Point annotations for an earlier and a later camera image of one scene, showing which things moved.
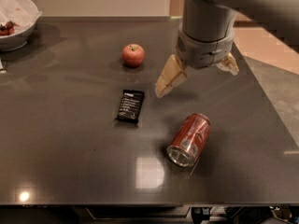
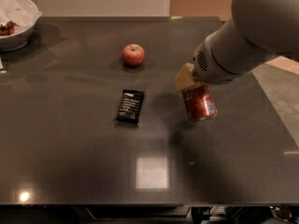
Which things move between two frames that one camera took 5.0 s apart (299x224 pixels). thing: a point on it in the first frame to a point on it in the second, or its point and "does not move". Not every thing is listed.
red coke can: x=190 y=140 to x=200 y=103
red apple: x=133 y=55 does not move
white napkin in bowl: x=17 y=9 does not move
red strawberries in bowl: x=8 y=28 does not move
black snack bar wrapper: x=131 y=105 does not move
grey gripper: x=204 y=51 to x=206 y=68
